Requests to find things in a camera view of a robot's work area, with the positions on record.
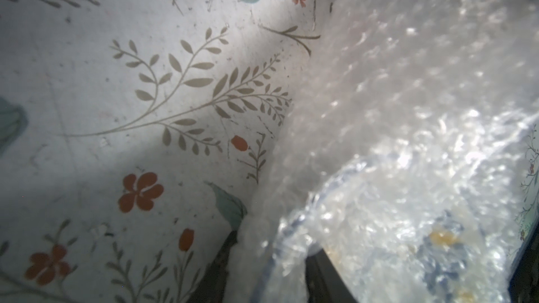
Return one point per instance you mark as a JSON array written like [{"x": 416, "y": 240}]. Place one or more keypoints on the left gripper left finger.
[{"x": 211, "y": 289}]

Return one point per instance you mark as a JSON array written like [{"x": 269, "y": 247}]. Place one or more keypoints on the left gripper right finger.
[{"x": 324, "y": 284}]

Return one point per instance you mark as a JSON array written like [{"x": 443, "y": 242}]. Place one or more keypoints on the blue yellow patterned bowl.
[{"x": 397, "y": 233}]

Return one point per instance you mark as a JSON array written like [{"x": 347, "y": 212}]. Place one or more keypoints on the clear bubble wrap sheet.
[{"x": 444, "y": 83}]

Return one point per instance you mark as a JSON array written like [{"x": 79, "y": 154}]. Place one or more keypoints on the floral table mat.
[{"x": 135, "y": 134}]

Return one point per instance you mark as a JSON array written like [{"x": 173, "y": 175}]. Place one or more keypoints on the red tape dispenser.
[{"x": 523, "y": 286}]

